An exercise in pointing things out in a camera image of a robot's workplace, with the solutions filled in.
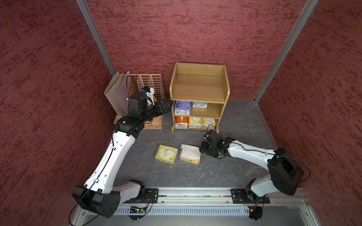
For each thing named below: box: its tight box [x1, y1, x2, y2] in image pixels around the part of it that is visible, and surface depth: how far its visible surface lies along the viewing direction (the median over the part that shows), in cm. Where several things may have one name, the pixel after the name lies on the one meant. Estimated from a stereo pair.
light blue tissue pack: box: [191, 101, 208, 109], surface depth 92 cm
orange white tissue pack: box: [174, 115, 190, 130], surface depth 98 cm
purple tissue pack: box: [173, 100, 192, 116], surface depth 88 cm
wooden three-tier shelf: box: [169, 62, 231, 134], surface depth 89 cm
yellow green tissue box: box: [154, 144, 179, 166], surface depth 86 cm
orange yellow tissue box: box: [180, 144, 202, 165], surface depth 85 cm
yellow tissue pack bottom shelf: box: [188, 117, 202, 129], surface depth 99 cm
